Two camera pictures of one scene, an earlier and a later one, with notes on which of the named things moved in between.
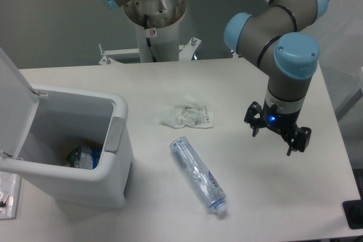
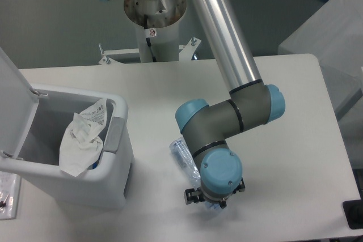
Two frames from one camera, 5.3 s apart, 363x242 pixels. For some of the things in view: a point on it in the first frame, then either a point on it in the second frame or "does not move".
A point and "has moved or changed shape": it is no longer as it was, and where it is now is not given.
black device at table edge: [353, 211] does not move
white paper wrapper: [189, 113] has moved or changed shape
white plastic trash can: [63, 119] does not move
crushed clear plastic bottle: [209, 188] does not move
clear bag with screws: [10, 183] does not move
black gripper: [283, 121] -> [194, 195]
